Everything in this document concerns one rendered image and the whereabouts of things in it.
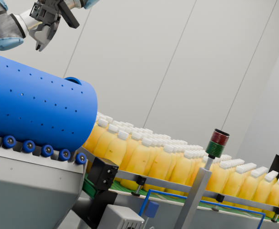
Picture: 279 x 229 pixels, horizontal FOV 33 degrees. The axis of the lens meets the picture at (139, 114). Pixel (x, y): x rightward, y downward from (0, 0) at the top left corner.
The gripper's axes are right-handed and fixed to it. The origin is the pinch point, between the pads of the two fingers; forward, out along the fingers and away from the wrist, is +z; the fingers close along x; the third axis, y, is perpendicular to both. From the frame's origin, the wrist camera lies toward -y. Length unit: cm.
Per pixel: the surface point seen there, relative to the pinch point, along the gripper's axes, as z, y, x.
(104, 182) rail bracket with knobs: 35, -31, 24
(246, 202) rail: 30, -121, 21
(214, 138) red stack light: 6, -62, 37
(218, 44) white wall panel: -86, -334, -246
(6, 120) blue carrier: 25.9, 8.0, 12.8
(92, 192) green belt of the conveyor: 42, -32, 18
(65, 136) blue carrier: 25.5, -15.3, 12.8
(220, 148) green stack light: 8, -64, 39
